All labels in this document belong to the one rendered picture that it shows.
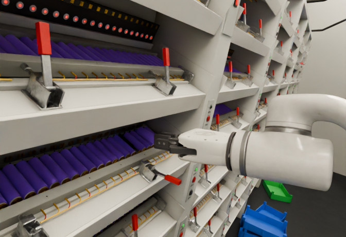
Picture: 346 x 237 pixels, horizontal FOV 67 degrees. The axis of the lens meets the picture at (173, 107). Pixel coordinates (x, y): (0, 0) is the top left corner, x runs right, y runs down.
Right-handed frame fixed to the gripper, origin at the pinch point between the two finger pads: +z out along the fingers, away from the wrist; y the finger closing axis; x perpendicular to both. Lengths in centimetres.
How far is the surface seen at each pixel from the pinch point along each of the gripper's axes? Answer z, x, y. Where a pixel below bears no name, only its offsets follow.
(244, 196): 17, 80, -155
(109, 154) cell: 8.3, 2.2, 8.7
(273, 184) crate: 7, 101, -244
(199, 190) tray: 6.4, 26.4, -35.2
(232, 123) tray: 4, 6, -66
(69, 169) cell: 8.1, 2.3, 18.9
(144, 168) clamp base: 2.8, 5.6, 4.1
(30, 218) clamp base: 2.9, 4.5, 29.5
